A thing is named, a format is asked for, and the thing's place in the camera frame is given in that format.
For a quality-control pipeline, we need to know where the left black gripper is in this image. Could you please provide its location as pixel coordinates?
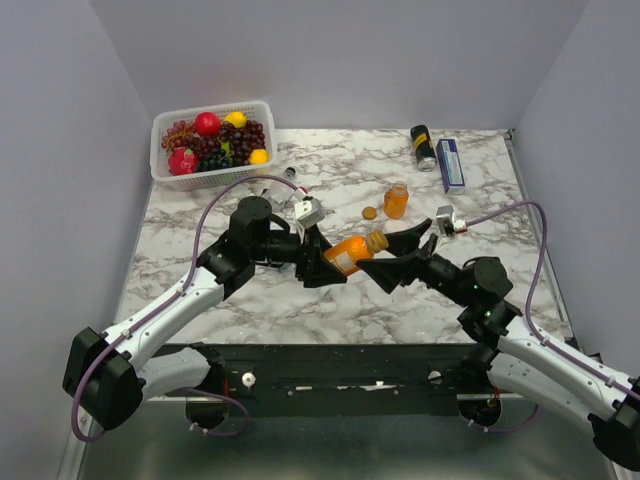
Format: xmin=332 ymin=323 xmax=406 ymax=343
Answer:
xmin=251 ymin=223 xmax=348 ymax=289

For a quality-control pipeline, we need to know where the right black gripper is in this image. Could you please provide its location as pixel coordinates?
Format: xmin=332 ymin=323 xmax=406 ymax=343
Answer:
xmin=357 ymin=218 xmax=474 ymax=307

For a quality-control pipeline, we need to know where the orange juice bottle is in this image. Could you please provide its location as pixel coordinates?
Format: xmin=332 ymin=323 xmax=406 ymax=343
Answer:
xmin=324 ymin=233 xmax=377 ymax=276
xmin=383 ymin=182 xmax=409 ymax=219

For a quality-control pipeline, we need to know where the gold bottle cap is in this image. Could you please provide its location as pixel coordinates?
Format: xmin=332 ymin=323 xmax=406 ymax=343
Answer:
xmin=366 ymin=229 xmax=389 ymax=254
xmin=362 ymin=206 xmax=377 ymax=220

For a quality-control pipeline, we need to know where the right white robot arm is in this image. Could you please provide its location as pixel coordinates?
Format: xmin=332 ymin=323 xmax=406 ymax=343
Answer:
xmin=357 ymin=235 xmax=639 ymax=471

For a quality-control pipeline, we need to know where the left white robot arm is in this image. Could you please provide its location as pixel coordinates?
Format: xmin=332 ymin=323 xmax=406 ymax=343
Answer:
xmin=63 ymin=192 xmax=346 ymax=431

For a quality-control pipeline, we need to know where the clear bottle black cap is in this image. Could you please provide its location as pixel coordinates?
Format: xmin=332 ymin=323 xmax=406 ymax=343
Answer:
xmin=261 ymin=167 xmax=296 ymax=211

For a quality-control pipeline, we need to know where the blue white box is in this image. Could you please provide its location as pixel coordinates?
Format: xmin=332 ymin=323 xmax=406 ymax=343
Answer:
xmin=436 ymin=138 xmax=466 ymax=194

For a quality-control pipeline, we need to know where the yellow lemon front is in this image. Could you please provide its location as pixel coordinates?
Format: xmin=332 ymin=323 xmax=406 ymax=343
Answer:
xmin=248 ymin=149 xmax=270 ymax=165

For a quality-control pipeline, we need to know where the yellow lemon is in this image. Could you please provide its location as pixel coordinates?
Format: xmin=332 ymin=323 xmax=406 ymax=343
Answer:
xmin=224 ymin=111 xmax=248 ymax=128
xmin=248 ymin=149 xmax=270 ymax=165

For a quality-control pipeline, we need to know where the black drink can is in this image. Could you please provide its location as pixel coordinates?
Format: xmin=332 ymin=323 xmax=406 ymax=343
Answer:
xmin=410 ymin=124 xmax=437 ymax=171

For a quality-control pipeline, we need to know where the dark red grape bunch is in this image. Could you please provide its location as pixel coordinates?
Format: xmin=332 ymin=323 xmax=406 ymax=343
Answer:
xmin=187 ymin=120 xmax=267 ymax=168

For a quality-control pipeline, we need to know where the black grape bunch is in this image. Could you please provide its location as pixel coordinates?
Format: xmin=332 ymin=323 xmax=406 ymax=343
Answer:
xmin=196 ymin=149 xmax=234 ymax=172

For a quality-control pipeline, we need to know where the yellow lemon back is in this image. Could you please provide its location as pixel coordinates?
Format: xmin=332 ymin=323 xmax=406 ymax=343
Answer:
xmin=224 ymin=111 xmax=248 ymax=128

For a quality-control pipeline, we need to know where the white plastic fruit basket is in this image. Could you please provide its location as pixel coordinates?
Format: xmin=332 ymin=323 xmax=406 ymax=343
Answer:
xmin=149 ymin=100 xmax=277 ymax=191

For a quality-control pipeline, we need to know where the pink dragon fruit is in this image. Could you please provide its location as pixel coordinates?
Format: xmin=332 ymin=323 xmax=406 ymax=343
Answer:
xmin=168 ymin=147 xmax=198 ymax=176

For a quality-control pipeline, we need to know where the red apple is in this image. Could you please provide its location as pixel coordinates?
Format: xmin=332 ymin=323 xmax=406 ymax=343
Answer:
xmin=194 ymin=112 xmax=221 ymax=136

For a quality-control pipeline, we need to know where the red grape bunch left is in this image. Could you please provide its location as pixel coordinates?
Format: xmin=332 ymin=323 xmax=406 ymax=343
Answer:
xmin=161 ymin=120 xmax=195 ymax=153

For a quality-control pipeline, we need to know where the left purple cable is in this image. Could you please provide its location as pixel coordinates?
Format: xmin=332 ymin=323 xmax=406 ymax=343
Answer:
xmin=69 ymin=173 xmax=307 ymax=442

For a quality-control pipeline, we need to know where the purple cable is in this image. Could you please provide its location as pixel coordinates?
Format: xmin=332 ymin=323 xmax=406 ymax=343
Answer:
xmin=69 ymin=173 xmax=307 ymax=442
xmin=462 ymin=200 xmax=640 ymax=396

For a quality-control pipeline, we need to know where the black aluminium base frame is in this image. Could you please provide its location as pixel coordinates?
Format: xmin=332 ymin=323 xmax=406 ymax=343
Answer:
xmin=140 ymin=344 xmax=493 ymax=418

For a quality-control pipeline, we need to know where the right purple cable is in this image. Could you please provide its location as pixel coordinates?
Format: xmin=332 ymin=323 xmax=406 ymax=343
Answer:
xmin=462 ymin=200 xmax=640 ymax=396

